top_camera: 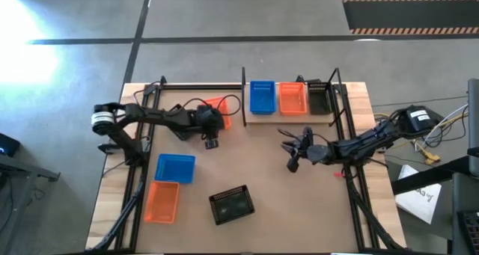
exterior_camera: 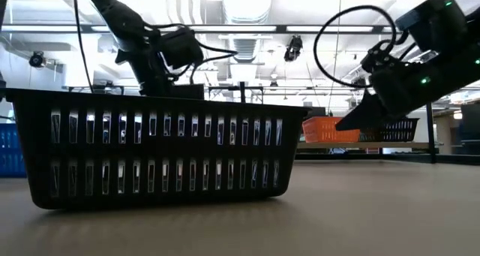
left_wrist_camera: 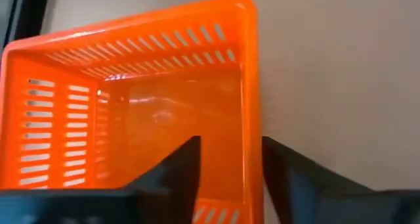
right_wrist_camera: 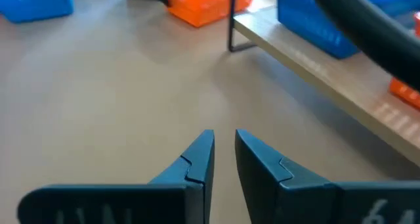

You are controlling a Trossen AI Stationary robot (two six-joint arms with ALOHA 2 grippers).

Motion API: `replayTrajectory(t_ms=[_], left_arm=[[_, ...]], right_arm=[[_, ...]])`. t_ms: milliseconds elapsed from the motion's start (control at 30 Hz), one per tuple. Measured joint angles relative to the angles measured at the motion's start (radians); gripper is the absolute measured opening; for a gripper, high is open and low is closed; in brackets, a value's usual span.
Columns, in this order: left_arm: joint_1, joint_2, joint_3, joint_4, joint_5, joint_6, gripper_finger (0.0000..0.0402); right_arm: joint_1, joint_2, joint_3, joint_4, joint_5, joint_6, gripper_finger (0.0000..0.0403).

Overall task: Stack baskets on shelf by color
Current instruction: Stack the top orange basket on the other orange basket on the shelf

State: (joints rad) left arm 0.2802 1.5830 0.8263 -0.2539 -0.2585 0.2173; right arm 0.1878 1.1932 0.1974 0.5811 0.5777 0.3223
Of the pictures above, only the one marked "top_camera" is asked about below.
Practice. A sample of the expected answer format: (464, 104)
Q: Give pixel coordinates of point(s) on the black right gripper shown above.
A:
(318, 154)

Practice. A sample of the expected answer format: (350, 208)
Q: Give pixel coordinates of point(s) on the black metal shelf frame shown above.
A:
(243, 98)

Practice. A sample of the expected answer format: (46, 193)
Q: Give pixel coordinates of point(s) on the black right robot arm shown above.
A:
(359, 146)

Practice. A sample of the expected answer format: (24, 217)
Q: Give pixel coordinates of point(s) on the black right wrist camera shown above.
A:
(293, 165)

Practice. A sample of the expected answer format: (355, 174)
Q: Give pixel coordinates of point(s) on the blue plastic slotted basket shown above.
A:
(175, 169)
(263, 99)

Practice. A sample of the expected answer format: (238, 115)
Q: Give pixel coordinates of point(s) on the orange plastic slotted basket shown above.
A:
(224, 104)
(161, 202)
(292, 99)

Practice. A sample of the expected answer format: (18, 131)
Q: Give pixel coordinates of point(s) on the black plastic slotted basket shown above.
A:
(232, 206)
(320, 101)

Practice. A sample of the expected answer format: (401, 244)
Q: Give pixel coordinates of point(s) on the black aluminium rig frame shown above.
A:
(202, 86)

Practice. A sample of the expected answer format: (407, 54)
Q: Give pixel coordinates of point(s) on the white paper sheet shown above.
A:
(419, 202)

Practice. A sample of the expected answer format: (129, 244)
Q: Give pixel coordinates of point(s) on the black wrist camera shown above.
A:
(212, 144)
(293, 165)

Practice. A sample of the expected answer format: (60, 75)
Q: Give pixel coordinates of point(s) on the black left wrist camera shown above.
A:
(212, 144)

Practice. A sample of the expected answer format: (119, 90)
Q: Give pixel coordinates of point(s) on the black hazard-striped floor mat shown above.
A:
(411, 15)

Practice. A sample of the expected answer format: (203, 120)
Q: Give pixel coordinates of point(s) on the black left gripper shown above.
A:
(209, 120)

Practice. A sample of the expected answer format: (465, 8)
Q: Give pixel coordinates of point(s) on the black equipment cart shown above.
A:
(22, 169)

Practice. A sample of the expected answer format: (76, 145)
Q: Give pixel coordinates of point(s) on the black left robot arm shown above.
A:
(149, 114)

